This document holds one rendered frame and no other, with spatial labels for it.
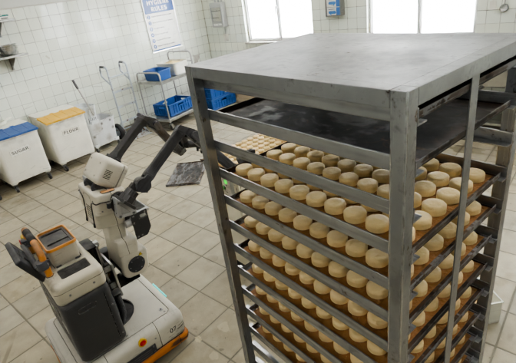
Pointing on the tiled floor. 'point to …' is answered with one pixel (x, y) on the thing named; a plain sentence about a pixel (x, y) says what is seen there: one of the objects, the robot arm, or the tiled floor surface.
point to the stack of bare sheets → (186, 174)
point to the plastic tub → (495, 308)
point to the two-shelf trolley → (163, 93)
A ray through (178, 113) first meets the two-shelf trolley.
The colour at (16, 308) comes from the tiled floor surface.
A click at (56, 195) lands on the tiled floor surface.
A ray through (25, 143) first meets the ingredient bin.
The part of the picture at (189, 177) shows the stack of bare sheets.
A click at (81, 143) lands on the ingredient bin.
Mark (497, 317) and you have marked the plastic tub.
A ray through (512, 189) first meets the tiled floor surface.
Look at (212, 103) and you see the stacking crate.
